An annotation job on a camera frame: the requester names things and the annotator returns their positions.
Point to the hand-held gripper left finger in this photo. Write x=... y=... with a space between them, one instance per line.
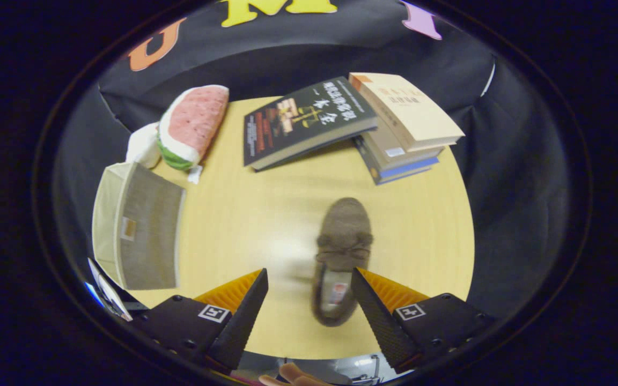
x=242 y=321

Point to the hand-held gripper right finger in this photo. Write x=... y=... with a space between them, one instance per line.
x=381 y=327

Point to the brown suede shoe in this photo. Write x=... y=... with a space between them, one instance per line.
x=344 y=225

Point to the beige fabric storage box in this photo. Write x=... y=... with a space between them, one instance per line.
x=148 y=230

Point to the blue cover book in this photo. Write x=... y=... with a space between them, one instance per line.
x=400 y=172

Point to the tan spine book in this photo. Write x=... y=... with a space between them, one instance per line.
x=389 y=147

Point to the white plush toy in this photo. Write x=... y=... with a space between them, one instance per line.
x=142 y=147

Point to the watermelon slice plush toy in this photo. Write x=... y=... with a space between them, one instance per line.
x=193 y=120

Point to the black cover book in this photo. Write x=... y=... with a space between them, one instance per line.
x=303 y=120

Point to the beige cover book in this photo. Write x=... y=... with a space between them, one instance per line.
x=411 y=110

